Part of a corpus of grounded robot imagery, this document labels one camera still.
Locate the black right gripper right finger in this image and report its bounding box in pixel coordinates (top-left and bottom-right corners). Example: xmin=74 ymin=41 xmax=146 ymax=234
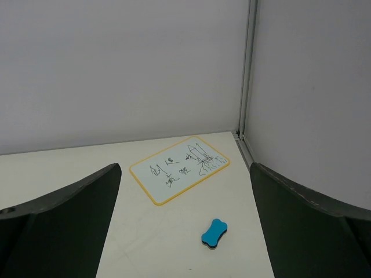
xmin=250 ymin=162 xmax=370 ymax=277

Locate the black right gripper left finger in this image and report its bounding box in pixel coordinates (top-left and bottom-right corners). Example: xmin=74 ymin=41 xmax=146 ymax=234
xmin=1 ymin=163 xmax=122 ymax=277

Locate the blue bone-shaped eraser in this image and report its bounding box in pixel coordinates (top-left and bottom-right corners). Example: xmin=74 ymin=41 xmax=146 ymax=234
xmin=201 ymin=218 xmax=228 ymax=249

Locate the yellow-framed small whiteboard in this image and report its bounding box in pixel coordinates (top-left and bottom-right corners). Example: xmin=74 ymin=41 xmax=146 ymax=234
xmin=129 ymin=136 xmax=230 ymax=206

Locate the right aluminium table rail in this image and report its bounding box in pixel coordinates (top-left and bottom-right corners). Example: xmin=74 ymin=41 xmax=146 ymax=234
xmin=234 ymin=133 xmax=254 ymax=169

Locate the right aluminium corner post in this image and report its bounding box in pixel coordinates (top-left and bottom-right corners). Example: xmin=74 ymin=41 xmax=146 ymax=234
xmin=237 ymin=0 xmax=259 ymax=140

